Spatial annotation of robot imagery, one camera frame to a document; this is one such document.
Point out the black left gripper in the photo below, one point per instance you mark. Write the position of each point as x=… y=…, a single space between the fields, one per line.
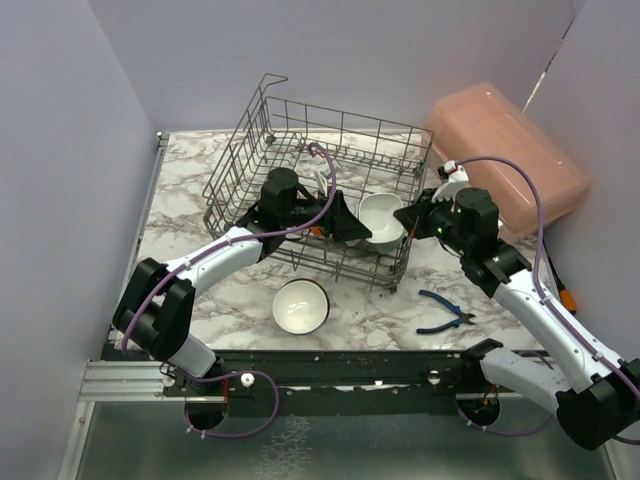
x=340 y=223

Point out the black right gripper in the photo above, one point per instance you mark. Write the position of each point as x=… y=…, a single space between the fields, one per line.
x=415 y=216

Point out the lime green square bowl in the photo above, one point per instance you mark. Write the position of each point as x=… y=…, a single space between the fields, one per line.
x=376 y=212

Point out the grey wire dish rack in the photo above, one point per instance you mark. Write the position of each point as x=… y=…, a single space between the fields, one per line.
x=371 y=155

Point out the mint green ceramic bowl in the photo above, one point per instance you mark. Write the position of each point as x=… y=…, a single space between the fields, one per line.
x=385 y=248

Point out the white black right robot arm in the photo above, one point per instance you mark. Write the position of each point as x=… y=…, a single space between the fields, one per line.
x=594 y=392

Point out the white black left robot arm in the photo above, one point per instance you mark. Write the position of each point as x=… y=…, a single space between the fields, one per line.
x=156 y=307

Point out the white bowl with dark rim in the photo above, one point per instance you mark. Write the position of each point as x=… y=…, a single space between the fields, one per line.
x=301 y=306

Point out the pink translucent plastic storage box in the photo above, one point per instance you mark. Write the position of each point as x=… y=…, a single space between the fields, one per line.
x=481 y=121

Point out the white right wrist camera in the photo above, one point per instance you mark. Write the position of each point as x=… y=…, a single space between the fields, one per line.
x=454 y=180

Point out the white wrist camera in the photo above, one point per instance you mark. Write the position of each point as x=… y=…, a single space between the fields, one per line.
x=323 y=177
x=454 y=180

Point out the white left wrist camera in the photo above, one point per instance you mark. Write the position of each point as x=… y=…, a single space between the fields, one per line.
x=323 y=177

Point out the orange black tool handle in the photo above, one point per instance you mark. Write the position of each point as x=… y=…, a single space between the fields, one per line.
x=566 y=297

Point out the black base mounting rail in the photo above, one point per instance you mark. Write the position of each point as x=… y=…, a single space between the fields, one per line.
x=255 y=383

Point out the aluminium extrusion frame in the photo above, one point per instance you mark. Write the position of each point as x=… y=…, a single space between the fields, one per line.
x=115 y=381

